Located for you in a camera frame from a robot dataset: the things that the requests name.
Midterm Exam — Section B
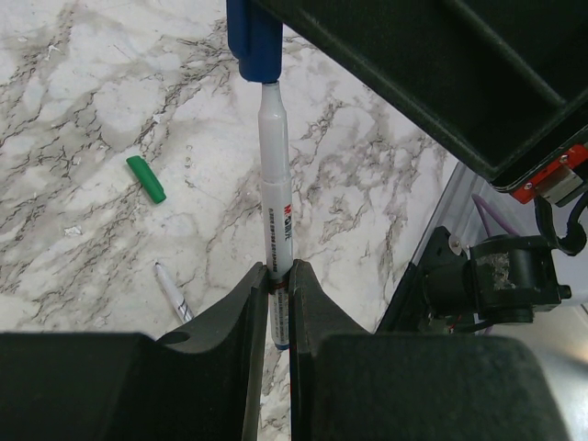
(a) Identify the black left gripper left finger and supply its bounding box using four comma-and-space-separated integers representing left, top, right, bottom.
1, 264, 268, 440

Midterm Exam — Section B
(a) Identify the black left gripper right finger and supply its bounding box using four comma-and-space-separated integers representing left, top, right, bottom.
289, 260, 569, 440

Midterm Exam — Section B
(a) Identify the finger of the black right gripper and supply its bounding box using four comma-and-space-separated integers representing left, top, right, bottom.
264, 1, 587, 192

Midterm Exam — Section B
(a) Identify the white green marker pen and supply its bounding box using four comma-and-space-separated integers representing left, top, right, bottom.
154, 261, 194, 323

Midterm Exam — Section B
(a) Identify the green pen cap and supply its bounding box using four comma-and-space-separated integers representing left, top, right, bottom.
126, 155, 166, 204

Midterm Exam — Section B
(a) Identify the white blue marker pen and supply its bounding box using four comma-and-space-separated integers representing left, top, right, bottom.
258, 82, 293, 350

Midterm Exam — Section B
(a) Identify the blue pen cap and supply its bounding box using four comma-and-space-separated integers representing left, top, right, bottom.
226, 0, 283, 84

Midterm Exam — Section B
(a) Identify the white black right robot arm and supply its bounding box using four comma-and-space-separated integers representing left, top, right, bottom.
261, 1, 587, 332

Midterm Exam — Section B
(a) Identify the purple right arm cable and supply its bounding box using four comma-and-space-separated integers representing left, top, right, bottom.
472, 193, 520, 236

